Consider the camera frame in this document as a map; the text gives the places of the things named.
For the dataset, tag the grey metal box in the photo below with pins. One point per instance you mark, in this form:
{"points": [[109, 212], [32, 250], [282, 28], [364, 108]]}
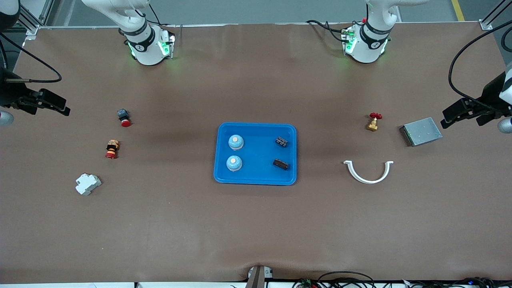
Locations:
{"points": [[422, 131]]}

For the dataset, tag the red push button dark body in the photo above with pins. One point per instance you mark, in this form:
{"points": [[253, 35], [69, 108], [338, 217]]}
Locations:
{"points": [[124, 120]]}

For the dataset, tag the blue plastic tray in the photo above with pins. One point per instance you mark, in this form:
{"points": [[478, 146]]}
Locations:
{"points": [[258, 156]]}

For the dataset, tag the brown table mat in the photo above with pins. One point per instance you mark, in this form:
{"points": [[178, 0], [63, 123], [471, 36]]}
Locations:
{"points": [[256, 224]]}

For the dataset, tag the grey metal mount bracket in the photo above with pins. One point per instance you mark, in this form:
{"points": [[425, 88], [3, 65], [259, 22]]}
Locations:
{"points": [[258, 278]]}

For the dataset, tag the dark brown electrolytic capacitor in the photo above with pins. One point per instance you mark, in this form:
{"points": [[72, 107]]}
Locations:
{"points": [[280, 164], [281, 141]]}

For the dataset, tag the aluminium frame post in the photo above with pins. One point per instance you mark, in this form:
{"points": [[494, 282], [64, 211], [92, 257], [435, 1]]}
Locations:
{"points": [[32, 30], [486, 26]]}

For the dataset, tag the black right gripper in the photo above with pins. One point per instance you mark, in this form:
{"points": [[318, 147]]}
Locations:
{"points": [[8, 94]]}

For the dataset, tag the white circuit breaker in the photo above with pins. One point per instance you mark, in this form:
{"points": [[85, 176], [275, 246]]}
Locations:
{"points": [[87, 184]]}

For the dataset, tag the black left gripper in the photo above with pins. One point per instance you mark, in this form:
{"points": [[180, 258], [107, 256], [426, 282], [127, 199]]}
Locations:
{"points": [[492, 95]]}

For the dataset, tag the red yellow emergency stop button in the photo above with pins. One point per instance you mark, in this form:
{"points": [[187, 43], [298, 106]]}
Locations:
{"points": [[112, 150]]}

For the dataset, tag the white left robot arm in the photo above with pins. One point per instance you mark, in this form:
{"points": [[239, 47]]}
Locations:
{"points": [[366, 50]]}

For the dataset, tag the blue desk bell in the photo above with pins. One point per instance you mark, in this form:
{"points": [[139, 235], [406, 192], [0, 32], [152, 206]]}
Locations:
{"points": [[236, 142], [234, 163]]}

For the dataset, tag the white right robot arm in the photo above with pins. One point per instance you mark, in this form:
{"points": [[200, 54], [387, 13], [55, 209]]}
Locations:
{"points": [[146, 52]]}

